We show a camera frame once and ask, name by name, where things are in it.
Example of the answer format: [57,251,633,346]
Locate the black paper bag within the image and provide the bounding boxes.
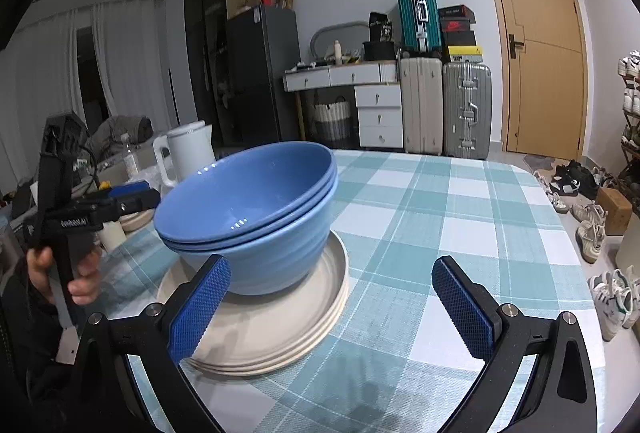
[368,12,391,42]

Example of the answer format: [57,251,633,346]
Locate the person's left hand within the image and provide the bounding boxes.
[26,244,103,307]

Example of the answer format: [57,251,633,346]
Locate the person's left forearm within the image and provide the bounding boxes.
[0,258,86,433]

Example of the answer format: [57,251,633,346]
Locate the beige suitcase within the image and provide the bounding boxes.
[397,57,444,156]

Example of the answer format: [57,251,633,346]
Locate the blue bowl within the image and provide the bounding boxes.
[159,170,339,255]
[170,188,337,298]
[154,141,337,244]

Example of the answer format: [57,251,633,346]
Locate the woven laundry basket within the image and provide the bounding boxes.
[314,96,351,142]

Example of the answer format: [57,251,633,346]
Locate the black wardrobe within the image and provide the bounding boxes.
[182,0,256,148]

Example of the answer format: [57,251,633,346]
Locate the teal suitcase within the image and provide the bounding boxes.
[395,0,441,54]

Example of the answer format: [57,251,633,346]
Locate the white curtain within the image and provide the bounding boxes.
[0,0,186,194]

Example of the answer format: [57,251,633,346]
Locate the silver suitcase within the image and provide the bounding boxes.
[442,61,492,160]

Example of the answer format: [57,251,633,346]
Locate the brown cardboard box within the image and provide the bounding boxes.
[595,187,634,237]

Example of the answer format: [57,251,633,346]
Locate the oval mirror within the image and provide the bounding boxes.
[310,20,371,62]

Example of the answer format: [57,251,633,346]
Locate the wooden shoe rack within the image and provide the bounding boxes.
[617,50,640,214]

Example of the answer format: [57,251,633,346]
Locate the white cup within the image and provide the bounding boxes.
[97,220,127,255]

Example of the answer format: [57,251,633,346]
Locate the grey floor mat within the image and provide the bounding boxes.
[522,154,556,172]

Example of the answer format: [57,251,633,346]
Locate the black cable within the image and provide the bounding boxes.
[75,145,102,194]

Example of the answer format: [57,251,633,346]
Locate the pile of worn shoes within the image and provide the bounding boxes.
[532,160,640,342]

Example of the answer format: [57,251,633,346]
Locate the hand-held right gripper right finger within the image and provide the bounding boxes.
[431,255,598,433]

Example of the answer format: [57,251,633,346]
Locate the teal checked tablecloth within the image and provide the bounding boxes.
[97,149,606,433]

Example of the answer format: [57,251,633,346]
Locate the wooden door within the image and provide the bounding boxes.
[475,0,587,154]

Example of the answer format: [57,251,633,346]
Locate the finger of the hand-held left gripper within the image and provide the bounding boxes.
[75,181,152,208]
[92,191,162,233]

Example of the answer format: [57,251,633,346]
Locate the white electric kettle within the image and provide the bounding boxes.
[152,122,213,188]

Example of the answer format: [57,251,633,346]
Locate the cream plate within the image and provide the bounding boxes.
[185,283,349,372]
[190,293,348,377]
[157,230,349,366]

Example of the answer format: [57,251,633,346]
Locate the white drawer cabinet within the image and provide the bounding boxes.
[356,84,404,150]

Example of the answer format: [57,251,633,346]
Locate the black storage box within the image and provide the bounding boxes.
[362,40,396,62]

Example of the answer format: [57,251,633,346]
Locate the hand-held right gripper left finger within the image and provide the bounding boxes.
[70,254,233,433]

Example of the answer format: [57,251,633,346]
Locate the white desk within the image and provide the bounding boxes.
[283,61,403,148]

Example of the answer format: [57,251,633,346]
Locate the grey cloth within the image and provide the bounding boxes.
[87,115,154,158]

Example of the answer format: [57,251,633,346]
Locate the clear water bottle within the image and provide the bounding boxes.
[120,133,140,176]

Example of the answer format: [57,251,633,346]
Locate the yellow and black shoe box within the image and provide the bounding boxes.
[446,45,484,64]

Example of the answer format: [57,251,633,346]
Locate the stack of small white bowls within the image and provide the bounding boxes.
[120,210,154,234]

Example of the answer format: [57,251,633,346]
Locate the dark grey fridge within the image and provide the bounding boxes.
[226,4,301,148]

